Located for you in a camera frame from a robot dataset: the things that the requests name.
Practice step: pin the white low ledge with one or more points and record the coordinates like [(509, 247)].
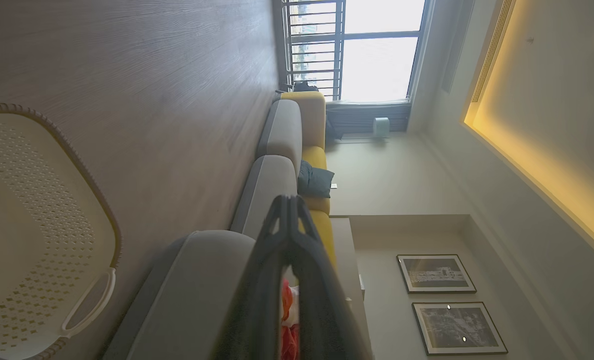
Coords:
[(344, 260)]

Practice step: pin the black framed picture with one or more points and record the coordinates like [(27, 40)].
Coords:
[(457, 327), (435, 273)]

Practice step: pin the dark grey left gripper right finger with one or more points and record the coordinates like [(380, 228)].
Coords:
[(321, 310)]

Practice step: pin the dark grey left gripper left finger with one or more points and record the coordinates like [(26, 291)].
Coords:
[(257, 310)]

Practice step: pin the dark framed window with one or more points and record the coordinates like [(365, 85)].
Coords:
[(381, 35)]

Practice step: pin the linear ceiling air vent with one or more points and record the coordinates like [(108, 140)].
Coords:
[(491, 50)]

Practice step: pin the cream perforated laundry basket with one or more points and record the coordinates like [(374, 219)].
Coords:
[(37, 225)]

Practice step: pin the small white appliance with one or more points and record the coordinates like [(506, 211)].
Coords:
[(381, 127)]

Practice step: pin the red and white garment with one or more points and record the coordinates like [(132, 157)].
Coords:
[(289, 346)]

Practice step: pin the dark teal throw pillow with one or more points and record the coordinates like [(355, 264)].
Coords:
[(316, 181)]

